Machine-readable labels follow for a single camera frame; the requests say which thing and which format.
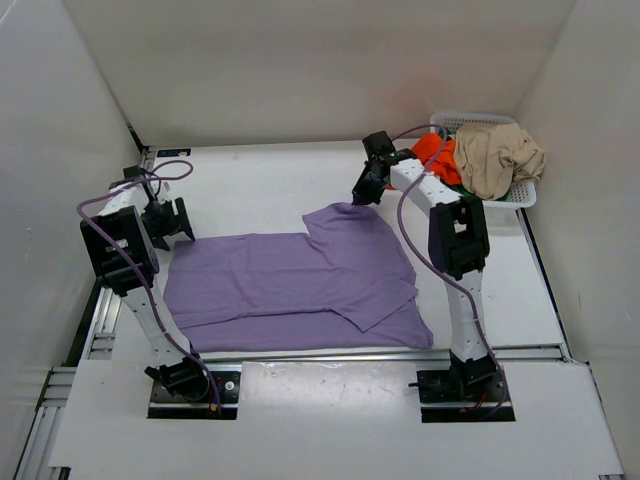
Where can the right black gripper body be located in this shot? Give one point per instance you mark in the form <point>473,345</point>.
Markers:
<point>370,182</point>

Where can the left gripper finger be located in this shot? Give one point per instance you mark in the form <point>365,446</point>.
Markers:
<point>181,220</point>
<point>160,242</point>

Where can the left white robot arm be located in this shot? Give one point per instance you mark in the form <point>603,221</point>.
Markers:
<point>123,231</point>

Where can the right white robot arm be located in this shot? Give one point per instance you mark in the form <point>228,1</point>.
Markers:
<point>457,246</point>

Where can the purple t shirt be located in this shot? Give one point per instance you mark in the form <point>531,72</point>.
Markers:
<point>344,283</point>

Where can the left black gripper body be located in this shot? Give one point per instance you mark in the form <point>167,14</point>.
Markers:
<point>174,219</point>

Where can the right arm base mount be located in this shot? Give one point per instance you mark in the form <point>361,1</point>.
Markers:
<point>442,401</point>

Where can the white plastic basket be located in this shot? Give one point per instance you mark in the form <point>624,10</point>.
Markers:
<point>521,194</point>

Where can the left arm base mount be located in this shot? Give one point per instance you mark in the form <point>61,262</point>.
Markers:
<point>194,398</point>

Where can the beige t shirt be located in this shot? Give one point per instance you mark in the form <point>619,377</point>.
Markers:
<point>490,158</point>

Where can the green t shirt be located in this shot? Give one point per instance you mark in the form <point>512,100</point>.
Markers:
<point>467,192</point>

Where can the blue label sticker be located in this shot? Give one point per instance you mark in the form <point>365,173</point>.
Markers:
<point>170,153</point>

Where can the orange t shirt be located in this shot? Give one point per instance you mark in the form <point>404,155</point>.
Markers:
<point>427,149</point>

